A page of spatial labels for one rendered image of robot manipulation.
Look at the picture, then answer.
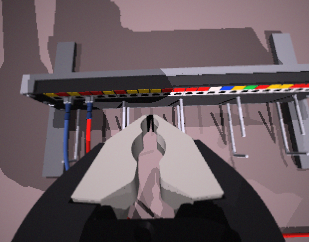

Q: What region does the blue network cable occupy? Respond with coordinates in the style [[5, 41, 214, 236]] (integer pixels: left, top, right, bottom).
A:
[[63, 113, 70, 170]]

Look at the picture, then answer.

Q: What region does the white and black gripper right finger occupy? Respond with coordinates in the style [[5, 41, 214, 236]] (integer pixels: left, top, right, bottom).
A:
[[151, 114, 286, 242]]

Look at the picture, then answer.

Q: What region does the grey port rack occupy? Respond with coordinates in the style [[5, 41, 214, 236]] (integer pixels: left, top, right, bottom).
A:
[[20, 33, 309, 177]]

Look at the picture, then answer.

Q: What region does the red patch cord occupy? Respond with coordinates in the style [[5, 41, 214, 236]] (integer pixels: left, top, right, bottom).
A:
[[86, 112, 309, 238]]

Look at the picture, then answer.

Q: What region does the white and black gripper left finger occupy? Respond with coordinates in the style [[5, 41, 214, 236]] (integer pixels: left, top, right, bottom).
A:
[[11, 114, 151, 242]]

